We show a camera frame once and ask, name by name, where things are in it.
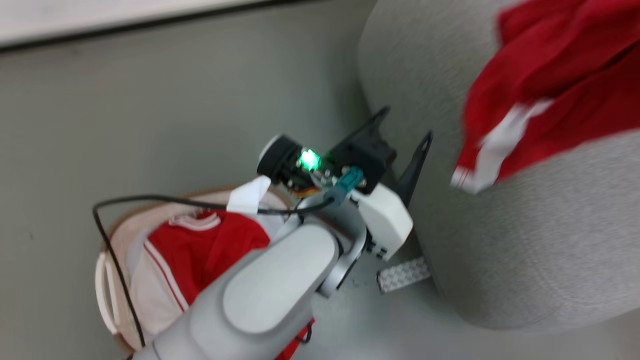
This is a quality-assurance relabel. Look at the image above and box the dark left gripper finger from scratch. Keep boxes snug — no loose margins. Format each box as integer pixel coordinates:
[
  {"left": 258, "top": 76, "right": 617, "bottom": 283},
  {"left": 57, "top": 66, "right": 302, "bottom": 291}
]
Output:
[
  {"left": 397, "top": 130, "right": 434, "bottom": 209},
  {"left": 345, "top": 105, "right": 391, "bottom": 147}
]

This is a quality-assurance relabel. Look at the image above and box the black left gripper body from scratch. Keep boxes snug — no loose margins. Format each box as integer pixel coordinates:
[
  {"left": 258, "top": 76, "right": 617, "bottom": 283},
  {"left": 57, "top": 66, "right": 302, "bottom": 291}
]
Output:
[{"left": 256, "top": 124, "right": 398, "bottom": 197}]

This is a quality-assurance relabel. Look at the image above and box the red shirt with white trim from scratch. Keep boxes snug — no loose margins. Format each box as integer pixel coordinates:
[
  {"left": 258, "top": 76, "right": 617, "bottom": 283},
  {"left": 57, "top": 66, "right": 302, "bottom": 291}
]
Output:
[{"left": 449, "top": 0, "right": 640, "bottom": 195}]

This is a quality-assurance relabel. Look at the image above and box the white beige laundry basket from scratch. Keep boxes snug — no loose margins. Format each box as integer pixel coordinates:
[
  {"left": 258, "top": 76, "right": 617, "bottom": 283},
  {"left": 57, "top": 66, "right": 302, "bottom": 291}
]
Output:
[{"left": 94, "top": 187, "right": 301, "bottom": 354}]

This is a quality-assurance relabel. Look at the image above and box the grey patterned tape strip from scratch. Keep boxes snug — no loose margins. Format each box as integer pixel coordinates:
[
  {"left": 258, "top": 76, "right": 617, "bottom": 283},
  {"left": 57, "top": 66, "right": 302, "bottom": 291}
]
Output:
[{"left": 376, "top": 257, "right": 432, "bottom": 295}]

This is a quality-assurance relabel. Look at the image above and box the red jersey with white collar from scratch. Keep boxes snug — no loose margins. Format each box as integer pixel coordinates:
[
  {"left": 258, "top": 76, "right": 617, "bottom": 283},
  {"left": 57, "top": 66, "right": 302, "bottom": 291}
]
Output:
[{"left": 144, "top": 209, "right": 316, "bottom": 360}]

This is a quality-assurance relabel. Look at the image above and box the white garment with red stripes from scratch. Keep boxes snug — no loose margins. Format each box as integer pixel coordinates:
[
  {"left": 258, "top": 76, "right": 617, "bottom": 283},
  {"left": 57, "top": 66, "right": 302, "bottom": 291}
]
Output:
[{"left": 126, "top": 175, "right": 281, "bottom": 343}]

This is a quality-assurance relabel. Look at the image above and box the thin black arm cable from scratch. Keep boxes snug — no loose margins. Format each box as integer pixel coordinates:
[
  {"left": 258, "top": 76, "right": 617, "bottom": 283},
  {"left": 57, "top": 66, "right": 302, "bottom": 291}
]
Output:
[{"left": 92, "top": 194, "right": 335, "bottom": 351}]

